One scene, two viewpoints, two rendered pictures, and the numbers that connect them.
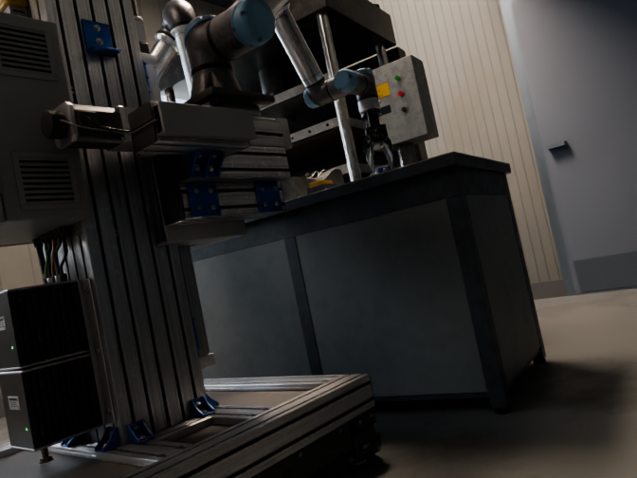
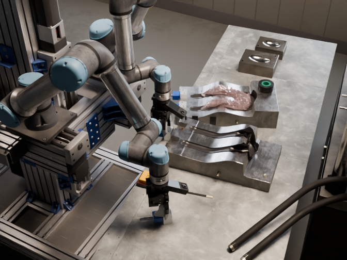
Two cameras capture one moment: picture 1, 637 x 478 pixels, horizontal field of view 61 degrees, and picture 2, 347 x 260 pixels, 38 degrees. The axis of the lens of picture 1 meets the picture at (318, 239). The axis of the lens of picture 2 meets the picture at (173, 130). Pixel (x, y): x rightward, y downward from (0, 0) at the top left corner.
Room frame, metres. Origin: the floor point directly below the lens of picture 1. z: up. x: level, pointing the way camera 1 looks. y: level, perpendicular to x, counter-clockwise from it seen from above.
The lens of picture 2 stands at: (1.70, -1.60, 2.45)
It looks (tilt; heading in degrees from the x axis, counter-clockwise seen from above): 41 degrees down; 78
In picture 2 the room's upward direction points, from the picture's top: straight up
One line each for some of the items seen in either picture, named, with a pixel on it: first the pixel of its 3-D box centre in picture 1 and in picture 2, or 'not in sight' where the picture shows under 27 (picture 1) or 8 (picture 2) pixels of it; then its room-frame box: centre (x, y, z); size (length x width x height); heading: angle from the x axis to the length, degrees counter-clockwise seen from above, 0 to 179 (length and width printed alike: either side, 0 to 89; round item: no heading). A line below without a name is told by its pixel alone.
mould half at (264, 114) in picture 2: not in sight; (226, 102); (2.39, 0.37, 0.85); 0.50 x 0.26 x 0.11; 165
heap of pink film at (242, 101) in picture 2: not in sight; (226, 96); (2.39, 0.36, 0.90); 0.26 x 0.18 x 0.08; 165
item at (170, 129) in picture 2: not in sight; (159, 131); (2.02, 0.25, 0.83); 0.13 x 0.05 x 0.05; 149
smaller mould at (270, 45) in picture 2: not in sight; (270, 48); (2.82, 0.86, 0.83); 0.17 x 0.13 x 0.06; 147
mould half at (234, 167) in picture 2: (303, 192); (222, 148); (2.27, 0.02, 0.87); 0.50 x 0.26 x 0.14; 147
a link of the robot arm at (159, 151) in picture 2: (364, 85); (157, 160); (1.92, -0.27, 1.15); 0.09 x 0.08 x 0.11; 145
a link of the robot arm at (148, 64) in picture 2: not in sight; (149, 69); (1.99, 0.33, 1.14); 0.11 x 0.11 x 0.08; 16
